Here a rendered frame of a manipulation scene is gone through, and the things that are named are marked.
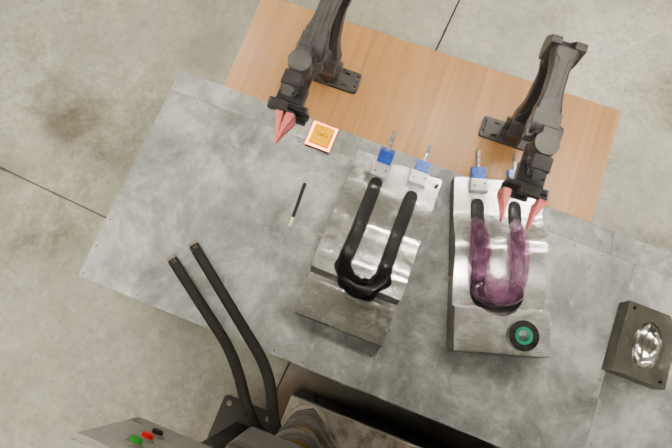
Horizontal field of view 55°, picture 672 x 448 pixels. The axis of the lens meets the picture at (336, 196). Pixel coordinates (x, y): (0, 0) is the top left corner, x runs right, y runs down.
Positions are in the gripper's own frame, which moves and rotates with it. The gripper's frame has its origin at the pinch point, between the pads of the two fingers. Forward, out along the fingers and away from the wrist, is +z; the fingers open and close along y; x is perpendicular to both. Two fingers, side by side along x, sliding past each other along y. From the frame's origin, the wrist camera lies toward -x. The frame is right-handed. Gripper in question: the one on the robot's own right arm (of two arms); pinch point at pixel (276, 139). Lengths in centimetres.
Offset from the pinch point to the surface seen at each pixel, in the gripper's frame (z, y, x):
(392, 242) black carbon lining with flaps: 8.5, 35.4, 31.0
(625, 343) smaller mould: 13, 104, 32
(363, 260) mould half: 16.7, 29.4, 26.1
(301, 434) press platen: 57, 29, -35
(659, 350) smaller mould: 12, 114, 33
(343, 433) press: 62, 40, 40
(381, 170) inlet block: -9.3, 25.8, 27.3
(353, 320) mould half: 32, 32, 33
